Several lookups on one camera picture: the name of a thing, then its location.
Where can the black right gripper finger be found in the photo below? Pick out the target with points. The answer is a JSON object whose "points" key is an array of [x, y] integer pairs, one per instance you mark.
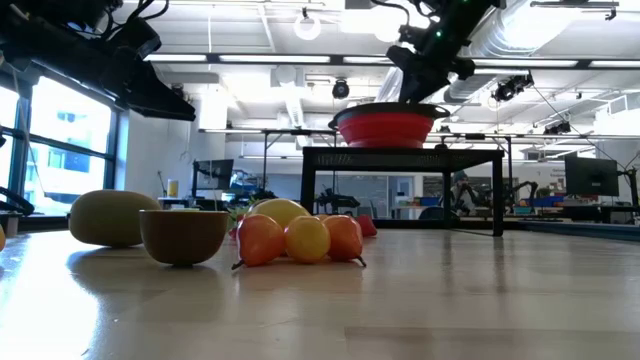
{"points": [[417, 90]]}

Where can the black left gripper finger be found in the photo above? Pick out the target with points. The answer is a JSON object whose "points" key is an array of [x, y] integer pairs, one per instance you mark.
{"points": [[160, 100]]}

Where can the red collapsible colander bowl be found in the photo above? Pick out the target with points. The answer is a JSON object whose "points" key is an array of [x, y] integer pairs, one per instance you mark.
{"points": [[387, 130]]}

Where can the yellow toy lemon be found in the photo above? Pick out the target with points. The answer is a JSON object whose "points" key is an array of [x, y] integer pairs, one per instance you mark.
{"points": [[280, 210]]}

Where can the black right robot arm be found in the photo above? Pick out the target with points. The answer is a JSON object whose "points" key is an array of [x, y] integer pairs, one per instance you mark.
{"points": [[460, 20]]}

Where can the background black robot arm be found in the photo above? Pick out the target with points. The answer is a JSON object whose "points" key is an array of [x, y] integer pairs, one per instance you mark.
{"points": [[335, 201], [522, 190], [477, 196]]}

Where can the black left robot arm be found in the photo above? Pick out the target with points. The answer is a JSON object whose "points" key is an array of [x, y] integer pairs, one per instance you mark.
{"points": [[35, 35]]}

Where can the black perforated metal shelf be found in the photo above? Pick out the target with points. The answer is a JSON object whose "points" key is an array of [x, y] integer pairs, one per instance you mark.
{"points": [[400, 159]]}

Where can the yellow cup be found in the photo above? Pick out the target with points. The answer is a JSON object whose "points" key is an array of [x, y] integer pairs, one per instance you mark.
{"points": [[173, 188]]}

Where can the black computer monitor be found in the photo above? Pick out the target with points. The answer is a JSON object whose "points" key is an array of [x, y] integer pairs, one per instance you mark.
{"points": [[215, 172], [591, 176]]}

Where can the person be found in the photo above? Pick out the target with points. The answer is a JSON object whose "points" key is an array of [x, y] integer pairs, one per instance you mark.
{"points": [[460, 182]]}

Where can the long ceiling light fixture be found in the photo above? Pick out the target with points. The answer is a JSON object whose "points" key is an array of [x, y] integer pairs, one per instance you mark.
{"points": [[275, 58]]}

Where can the black office chair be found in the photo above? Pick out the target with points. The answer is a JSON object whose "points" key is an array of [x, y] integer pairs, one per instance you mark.
{"points": [[435, 214]]}

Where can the green-yellow mango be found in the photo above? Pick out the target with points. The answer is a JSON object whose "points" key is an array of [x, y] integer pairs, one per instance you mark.
{"points": [[110, 220]]}

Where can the green kiwi half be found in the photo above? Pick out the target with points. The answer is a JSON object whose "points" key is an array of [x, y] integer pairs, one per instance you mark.
{"points": [[182, 240]]}

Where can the red toy strawberry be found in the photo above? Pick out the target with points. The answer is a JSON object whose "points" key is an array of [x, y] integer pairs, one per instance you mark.
{"points": [[233, 231], [366, 226]]}

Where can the small orange toy pear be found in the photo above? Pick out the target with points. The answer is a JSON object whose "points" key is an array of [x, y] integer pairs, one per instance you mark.
{"points": [[344, 237], [257, 240], [306, 240], [2, 237]]}

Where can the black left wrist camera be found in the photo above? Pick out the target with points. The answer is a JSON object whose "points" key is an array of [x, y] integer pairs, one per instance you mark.
{"points": [[135, 39]]}

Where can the silver ventilation duct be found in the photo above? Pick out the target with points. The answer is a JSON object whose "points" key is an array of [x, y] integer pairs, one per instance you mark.
{"points": [[502, 40]]}

